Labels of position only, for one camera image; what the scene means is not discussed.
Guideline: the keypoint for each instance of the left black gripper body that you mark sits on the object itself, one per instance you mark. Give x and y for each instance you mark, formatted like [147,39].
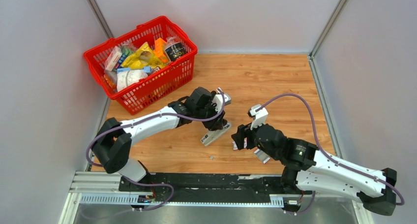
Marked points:
[208,112]

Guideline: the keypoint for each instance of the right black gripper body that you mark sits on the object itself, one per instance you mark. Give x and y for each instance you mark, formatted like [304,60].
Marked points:
[276,156]

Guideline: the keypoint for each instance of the black and grey stapler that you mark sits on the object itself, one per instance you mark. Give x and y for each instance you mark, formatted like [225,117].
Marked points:
[211,136]

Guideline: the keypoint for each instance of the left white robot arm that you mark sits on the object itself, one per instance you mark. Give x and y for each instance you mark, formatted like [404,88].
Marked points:
[113,142]

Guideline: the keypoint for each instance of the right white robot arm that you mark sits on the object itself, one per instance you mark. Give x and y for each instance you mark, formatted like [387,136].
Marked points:
[306,168]

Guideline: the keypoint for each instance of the white red staple box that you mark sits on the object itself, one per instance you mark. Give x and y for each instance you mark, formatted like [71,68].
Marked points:
[235,147]

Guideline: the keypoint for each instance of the red plastic shopping basket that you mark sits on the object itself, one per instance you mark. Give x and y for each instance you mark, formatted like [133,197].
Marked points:
[140,95]

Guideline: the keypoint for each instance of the black labelled package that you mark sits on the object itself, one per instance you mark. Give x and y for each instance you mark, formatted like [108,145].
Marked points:
[175,50]

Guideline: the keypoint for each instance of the orange box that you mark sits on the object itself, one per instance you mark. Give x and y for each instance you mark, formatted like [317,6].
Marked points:
[159,50]

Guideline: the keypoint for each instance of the yellow snack bag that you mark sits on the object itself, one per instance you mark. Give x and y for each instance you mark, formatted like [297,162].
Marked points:
[144,56]

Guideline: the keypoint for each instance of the white round package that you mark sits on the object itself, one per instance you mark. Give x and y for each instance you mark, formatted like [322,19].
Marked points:
[127,78]

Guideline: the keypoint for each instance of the white pink box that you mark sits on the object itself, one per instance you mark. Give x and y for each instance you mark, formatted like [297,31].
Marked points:
[113,58]

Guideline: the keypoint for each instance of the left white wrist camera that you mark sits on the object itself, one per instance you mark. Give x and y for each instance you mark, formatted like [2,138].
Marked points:
[221,100]

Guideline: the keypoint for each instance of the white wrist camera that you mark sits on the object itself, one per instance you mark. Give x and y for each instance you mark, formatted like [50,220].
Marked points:
[221,100]
[259,115]

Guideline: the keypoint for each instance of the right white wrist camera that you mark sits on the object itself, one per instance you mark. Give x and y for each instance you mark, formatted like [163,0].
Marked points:
[259,115]

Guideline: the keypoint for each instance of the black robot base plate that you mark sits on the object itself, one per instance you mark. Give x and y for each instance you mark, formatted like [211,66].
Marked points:
[204,187]

